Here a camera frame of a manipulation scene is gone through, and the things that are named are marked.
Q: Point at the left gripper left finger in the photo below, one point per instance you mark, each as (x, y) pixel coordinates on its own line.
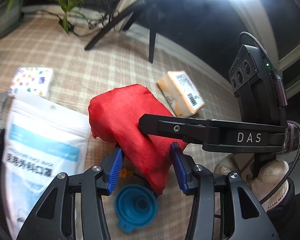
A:
(53, 216)

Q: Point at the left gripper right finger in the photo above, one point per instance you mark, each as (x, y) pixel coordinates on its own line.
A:
(218, 196)

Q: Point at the red cloth pouch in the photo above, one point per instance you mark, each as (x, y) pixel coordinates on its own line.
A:
(114, 117)

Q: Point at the orange tissue pack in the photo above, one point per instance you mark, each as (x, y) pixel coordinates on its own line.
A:
(181, 93)

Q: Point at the right hand beige glove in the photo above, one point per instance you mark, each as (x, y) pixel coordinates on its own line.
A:
(266, 179)

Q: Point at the face mask pack bag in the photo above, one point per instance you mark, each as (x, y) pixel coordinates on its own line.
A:
(42, 139)

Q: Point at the blue silicone funnel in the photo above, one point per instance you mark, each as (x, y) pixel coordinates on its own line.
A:
(136, 207)

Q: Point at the Vinda pocket tissue pack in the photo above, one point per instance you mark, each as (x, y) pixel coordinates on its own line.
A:
(35, 80)

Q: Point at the blue corded orange earplugs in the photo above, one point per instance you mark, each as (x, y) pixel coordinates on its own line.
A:
(124, 173)

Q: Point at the black tripod stand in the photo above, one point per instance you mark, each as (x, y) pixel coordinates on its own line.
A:
(132, 13)

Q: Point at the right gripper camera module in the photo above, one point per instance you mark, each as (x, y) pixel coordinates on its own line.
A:
(256, 85)

